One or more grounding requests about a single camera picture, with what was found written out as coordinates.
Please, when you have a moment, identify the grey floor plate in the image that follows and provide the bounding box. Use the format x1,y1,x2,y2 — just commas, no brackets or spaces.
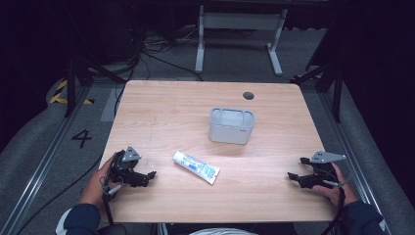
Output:
99,87,122,123

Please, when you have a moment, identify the person's left hand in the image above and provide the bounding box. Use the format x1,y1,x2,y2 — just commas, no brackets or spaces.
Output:
78,153,115,209

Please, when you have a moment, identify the person's white clothing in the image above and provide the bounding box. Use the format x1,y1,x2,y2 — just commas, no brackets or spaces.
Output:
188,227,253,235

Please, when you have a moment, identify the white toothpaste tube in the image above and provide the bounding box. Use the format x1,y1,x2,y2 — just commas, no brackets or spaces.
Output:
172,150,221,186

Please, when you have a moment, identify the grey plastic holder box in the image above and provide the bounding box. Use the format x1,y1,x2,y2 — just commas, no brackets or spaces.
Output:
207,107,256,146

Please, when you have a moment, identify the hand-held gripper cable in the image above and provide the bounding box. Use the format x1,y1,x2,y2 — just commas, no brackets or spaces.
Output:
322,179,346,235
101,184,122,227

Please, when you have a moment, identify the person's right hand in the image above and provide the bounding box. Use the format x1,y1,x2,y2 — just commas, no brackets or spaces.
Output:
311,163,359,208

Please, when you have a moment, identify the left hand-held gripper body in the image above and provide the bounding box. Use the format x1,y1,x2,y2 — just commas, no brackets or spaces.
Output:
102,145,147,194

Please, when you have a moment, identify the black metal stand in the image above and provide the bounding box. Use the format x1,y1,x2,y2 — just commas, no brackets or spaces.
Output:
289,61,347,124
63,54,127,118

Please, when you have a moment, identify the bundle of floor cables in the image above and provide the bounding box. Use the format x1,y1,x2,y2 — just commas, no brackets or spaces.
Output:
129,23,205,82

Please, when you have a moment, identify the left hand-held gripper cable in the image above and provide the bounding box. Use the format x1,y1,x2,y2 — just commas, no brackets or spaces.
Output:
101,184,122,227

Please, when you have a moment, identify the white metal desk frame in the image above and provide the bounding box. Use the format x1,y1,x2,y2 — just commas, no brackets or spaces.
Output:
194,4,289,77

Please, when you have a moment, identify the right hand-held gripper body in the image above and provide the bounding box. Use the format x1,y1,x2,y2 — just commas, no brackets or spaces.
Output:
300,150,347,189

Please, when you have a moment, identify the right hand-held gripper cable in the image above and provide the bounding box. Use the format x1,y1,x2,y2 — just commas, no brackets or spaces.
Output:
322,179,346,235

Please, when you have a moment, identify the yellow black hazard tape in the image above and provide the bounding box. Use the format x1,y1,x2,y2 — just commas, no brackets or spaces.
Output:
48,79,96,106

